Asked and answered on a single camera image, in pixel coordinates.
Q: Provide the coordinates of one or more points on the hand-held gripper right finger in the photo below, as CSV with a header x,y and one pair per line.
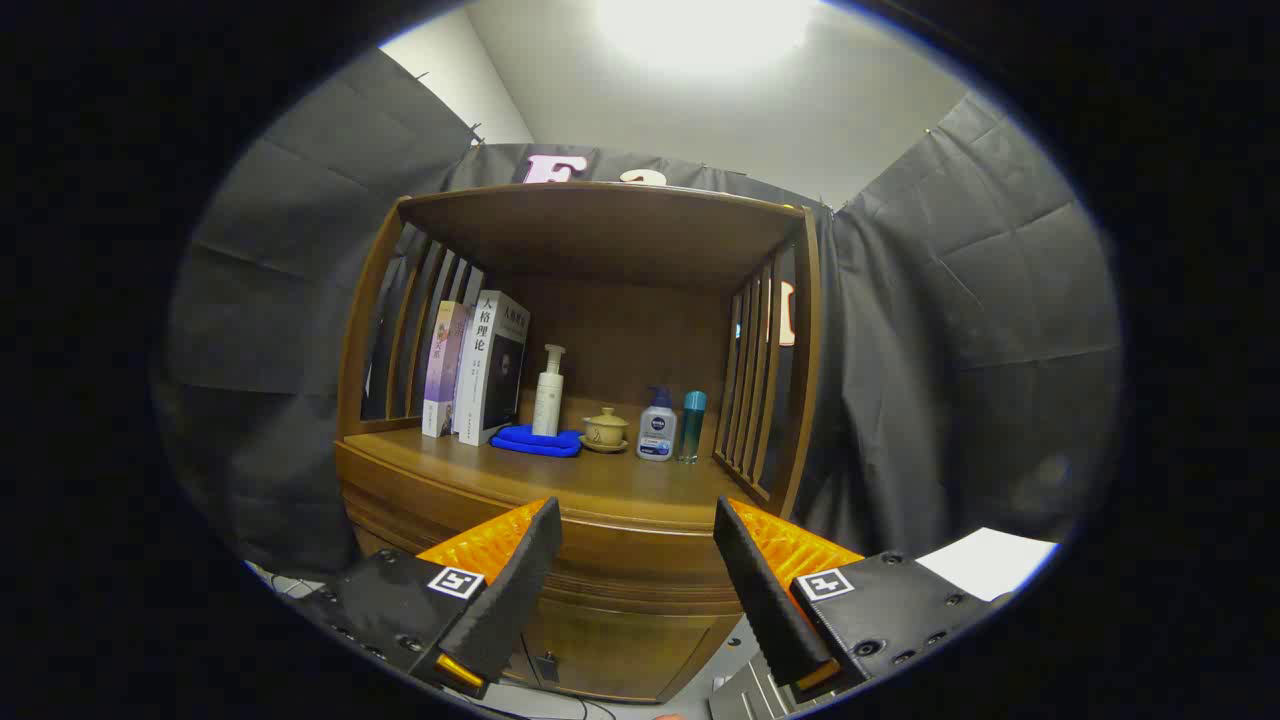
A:
x,y
765,600

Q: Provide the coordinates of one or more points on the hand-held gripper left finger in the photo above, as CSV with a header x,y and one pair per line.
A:
x,y
515,590

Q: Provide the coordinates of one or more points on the brown wooden countertop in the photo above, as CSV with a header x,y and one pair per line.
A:
x,y
600,480

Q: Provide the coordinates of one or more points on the brown wooden cabinet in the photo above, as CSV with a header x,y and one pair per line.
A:
x,y
640,340

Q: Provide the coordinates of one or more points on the grey slatted plastic object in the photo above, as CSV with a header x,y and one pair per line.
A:
x,y
745,695

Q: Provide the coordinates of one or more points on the blue folded cloth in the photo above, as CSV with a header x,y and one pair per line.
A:
x,y
535,442

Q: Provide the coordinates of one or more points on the beige lidded teacup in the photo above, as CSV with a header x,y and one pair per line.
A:
x,y
605,430

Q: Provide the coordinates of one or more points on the teal bottle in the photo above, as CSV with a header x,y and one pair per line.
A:
x,y
692,425

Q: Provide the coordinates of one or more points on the white pump bottle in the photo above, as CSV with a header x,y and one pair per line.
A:
x,y
548,400

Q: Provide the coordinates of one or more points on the white blue-capped lotion bottle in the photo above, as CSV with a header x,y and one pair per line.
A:
x,y
656,430

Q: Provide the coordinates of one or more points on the thick white book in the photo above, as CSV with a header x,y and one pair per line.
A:
x,y
478,370

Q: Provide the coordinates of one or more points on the white board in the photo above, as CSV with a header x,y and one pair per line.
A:
x,y
985,562

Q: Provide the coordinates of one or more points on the purple book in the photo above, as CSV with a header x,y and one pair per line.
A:
x,y
440,370

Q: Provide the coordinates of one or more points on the black backdrop cloth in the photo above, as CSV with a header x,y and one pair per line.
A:
x,y
280,300

